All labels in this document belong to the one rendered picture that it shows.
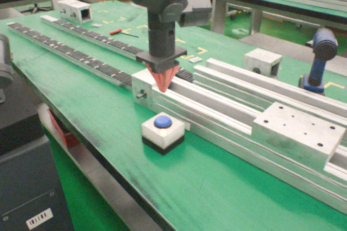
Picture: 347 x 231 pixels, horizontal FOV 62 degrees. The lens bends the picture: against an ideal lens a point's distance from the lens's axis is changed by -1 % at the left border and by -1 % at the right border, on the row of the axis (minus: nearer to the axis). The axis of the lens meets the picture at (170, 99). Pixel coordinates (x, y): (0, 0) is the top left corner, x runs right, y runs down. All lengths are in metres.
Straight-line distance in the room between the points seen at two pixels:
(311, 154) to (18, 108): 0.68
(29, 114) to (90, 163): 0.81
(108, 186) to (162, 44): 0.96
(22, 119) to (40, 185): 0.21
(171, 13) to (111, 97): 0.50
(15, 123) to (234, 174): 0.55
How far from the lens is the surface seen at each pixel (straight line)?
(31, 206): 0.96
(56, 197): 0.98
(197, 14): 0.61
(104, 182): 1.47
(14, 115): 0.81
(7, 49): 0.71
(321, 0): 2.30
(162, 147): 0.72
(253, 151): 0.71
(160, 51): 0.61
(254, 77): 0.94
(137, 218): 1.31
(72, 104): 0.97
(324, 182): 0.67
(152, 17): 0.59
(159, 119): 0.73
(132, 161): 0.72
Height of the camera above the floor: 1.28
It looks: 32 degrees down
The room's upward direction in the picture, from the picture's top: straight up
